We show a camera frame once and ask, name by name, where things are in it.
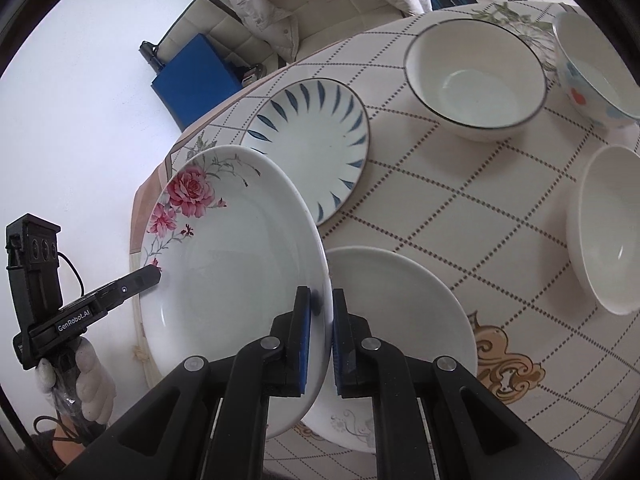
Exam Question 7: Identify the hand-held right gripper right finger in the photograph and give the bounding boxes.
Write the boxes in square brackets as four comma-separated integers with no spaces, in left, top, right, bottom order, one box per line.
[331,287,581,480]

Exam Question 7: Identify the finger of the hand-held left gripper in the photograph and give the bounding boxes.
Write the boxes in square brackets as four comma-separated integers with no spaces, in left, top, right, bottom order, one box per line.
[95,265,163,312]

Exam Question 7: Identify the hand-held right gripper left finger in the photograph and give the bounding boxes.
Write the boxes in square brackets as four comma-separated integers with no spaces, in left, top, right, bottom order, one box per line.
[60,286,313,480]

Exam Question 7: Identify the plain white plate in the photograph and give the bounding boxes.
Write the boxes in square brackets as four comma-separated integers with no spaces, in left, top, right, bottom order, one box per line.
[300,246,478,453]

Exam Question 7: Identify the white plate pink rose print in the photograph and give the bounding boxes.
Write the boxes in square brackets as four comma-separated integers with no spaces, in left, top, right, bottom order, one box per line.
[140,145,333,441]

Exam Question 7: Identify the white plate blue leaf pattern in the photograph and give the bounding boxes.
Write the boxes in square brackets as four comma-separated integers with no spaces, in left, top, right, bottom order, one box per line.
[241,78,371,226]

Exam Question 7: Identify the plain white bowl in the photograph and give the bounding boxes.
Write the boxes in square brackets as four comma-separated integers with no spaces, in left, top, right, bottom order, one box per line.
[566,145,640,316]

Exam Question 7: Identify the white bowl black rim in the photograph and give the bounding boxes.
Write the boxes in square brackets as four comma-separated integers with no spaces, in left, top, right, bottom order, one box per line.
[404,19,548,142]

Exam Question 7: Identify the white bowl coloured dots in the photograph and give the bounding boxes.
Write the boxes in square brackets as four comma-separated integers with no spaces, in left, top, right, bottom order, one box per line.
[552,10,640,131]

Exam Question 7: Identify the person's left forearm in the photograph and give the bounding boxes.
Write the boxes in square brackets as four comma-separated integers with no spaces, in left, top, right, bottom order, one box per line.
[50,422,96,466]

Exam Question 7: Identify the person's left hand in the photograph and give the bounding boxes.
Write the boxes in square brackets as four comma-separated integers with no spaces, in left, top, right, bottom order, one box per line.
[35,337,117,426]

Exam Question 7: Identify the blue board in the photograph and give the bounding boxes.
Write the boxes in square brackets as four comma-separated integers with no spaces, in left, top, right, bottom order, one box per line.
[151,33,247,131]

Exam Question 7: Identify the white puffer jacket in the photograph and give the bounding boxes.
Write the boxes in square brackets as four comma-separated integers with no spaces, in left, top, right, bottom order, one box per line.
[222,0,433,66]

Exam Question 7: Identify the beige padded chair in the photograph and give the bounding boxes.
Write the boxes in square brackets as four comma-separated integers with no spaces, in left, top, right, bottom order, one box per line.
[265,0,403,58]

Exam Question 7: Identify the beige chair black frame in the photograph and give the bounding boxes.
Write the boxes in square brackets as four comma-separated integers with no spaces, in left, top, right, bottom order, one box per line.
[140,0,266,92]

